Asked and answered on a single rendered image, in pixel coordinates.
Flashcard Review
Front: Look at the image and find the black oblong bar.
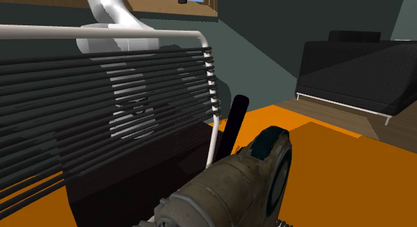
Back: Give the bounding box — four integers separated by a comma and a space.
214, 94, 251, 164

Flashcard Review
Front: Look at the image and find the olive brown rounded device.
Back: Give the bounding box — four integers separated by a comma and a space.
132, 125, 293, 227

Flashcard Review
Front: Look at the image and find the wooden-framed window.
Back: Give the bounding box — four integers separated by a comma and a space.
123, 0, 219, 18

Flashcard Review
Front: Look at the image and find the black sofa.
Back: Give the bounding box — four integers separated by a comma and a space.
295, 29, 417, 127

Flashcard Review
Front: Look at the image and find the white-framed chair with black cords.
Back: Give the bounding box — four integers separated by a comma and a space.
0, 24, 221, 220

